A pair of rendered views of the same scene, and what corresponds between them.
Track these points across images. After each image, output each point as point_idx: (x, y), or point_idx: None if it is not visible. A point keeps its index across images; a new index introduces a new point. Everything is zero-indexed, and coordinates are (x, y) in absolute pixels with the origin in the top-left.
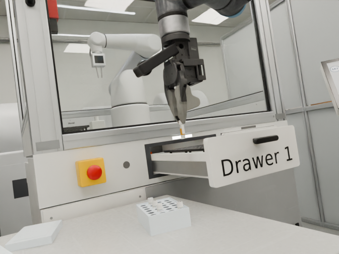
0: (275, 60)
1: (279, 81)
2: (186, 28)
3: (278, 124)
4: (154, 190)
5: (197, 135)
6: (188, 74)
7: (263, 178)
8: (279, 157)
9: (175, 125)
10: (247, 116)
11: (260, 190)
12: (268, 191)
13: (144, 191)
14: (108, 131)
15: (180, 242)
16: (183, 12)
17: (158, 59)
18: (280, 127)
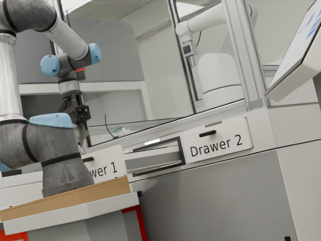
0: (244, 32)
1: (252, 58)
2: (64, 90)
3: (253, 114)
4: (137, 186)
5: (163, 139)
6: (71, 117)
7: (234, 179)
8: (107, 170)
9: (145, 132)
10: (210, 112)
11: (232, 192)
12: (242, 194)
13: (131, 186)
14: (106, 143)
15: None
16: (61, 81)
17: (59, 112)
18: (107, 148)
